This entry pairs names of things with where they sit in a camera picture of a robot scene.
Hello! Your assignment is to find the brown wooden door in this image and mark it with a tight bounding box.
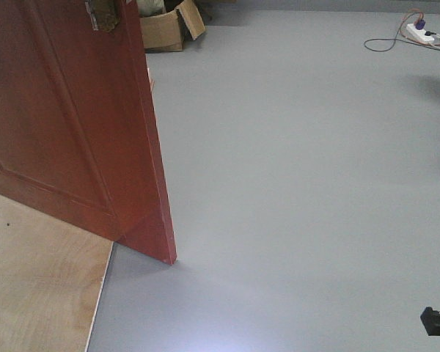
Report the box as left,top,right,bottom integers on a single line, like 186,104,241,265
0,1,177,264

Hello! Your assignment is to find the brass door lock plate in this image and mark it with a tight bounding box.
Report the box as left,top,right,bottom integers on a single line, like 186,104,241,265
84,0,120,33

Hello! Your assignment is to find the black robot part lower right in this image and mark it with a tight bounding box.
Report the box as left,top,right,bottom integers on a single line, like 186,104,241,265
420,307,440,336

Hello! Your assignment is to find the cardboard box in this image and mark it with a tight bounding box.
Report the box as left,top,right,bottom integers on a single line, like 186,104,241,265
139,0,206,52

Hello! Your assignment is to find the plywood base platform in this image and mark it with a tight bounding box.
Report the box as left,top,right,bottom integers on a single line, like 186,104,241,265
0,196,113,351

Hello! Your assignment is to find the white power strip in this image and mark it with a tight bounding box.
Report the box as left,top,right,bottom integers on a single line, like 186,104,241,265
406,23,435,45

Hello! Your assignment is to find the black cable loop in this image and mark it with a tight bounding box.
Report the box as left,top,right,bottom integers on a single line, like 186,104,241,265
364,37,408,53

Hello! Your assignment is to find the orange cable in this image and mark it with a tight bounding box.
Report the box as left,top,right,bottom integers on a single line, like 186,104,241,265
392,7,440,51

